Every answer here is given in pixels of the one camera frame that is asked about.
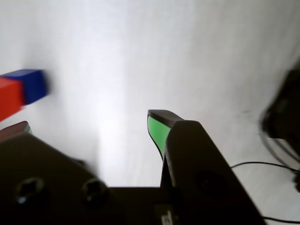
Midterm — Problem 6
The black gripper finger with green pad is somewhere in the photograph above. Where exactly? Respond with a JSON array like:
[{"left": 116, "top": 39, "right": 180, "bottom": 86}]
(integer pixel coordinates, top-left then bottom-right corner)
[{"left": 147, "top": 109, "right": 268, "bottom": 225}]

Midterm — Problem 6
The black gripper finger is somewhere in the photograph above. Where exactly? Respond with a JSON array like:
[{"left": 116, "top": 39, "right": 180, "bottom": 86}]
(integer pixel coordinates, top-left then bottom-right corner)
[{"left": 0, "top": 120, "right": 124, "bottom": 225}]

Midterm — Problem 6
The red wooden cube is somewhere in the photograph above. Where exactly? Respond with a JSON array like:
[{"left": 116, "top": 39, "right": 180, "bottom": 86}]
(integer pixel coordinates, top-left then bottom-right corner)
[{"left": 0, "top": 77, "right": 27, "bottom": 123}]

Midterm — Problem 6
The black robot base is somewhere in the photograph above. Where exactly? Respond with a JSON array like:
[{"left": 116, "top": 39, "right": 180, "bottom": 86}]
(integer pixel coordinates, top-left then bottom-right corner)
[{"left": 260, "top": 62, "right": 300, "bottom": 147}]

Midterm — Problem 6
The blue wooden cube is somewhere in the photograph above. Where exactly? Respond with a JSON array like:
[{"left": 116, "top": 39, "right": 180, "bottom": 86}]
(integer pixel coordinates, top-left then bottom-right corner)
[{"left": 0, "top": 68, "right": 49, "bottom": 106}]

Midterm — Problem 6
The thin black cable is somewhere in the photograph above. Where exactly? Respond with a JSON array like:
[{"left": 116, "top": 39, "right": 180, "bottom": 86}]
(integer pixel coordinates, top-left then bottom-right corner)
[
  {"left": 262, "top": 216, "right": 300, "bottom": 224},
  {"left": 230, "top": 161, "right": 300, "bottom": 188}
]

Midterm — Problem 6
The thick black cable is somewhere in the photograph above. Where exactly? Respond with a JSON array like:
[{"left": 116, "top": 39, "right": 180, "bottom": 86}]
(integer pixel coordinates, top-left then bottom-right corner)
[{"left": 259, "top": 130, "right": 300, "bottom": 170}]

